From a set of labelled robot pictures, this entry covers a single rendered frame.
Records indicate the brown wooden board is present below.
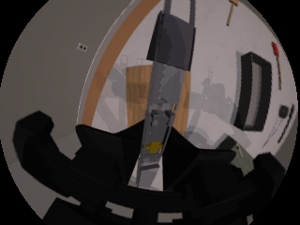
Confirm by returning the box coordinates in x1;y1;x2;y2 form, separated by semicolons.
125;65;190;138

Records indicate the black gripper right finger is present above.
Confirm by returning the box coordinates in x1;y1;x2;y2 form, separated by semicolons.
161;127;236;192

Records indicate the red spatula with wooden handle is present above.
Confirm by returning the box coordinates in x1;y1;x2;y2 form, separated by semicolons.
271;41;282;90

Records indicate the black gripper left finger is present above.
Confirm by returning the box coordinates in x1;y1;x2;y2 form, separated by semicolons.
75;120;145;184

